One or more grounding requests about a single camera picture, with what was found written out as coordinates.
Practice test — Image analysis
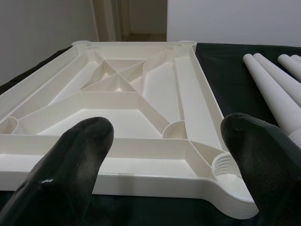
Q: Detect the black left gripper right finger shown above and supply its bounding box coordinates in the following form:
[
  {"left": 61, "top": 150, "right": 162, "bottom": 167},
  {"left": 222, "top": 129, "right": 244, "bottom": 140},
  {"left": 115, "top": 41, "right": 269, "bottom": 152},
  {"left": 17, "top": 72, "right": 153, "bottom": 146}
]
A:
[{"left": 220, "top": 112, "right": 301, "bottom": 226}]

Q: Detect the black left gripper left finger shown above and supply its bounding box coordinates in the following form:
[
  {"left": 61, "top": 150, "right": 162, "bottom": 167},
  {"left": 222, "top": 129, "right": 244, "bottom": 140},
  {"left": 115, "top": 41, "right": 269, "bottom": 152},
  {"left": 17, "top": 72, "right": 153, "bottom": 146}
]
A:
[{"left": 0, "top": 116, "right": 115, "bottom": 226}]

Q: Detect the white plastic table leg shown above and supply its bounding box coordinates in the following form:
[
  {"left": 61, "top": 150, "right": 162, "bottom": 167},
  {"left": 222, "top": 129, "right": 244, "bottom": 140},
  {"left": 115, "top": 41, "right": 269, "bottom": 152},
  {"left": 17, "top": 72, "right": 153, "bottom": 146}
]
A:
[
  {"left": 277, "top": 54, "right": 301, "bottom": 83},
  {"left": 253, "top": 53, "right": 301, "bottom": 108},
  {"left": 290, "top": 54, "right": 301, "bottom": 69},
  {"left": 242, "top": 53, "right": 301, "bottom": 142}
]

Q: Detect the white plastic table top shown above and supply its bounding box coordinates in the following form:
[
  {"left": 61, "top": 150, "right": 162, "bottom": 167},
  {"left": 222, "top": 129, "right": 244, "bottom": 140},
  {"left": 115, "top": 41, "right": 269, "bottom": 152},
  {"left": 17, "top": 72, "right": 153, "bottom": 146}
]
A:
[{"left": 0, "top": 40, "right": 259, "bottom": 220}]

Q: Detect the black table cloth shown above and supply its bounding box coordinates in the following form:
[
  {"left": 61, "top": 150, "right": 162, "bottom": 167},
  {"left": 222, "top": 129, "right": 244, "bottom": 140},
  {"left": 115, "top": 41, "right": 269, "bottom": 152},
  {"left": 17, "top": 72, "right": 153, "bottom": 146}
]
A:
[{"left": 0, "top": 42, "right": 301, "bottom": 226}]

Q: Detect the white door frame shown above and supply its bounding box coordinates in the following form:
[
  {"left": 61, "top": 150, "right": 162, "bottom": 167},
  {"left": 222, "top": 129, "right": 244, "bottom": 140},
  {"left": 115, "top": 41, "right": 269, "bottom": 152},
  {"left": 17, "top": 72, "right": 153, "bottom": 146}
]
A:
[{"left": 97, "top": 0, "right": 123, "bottom": 42}]

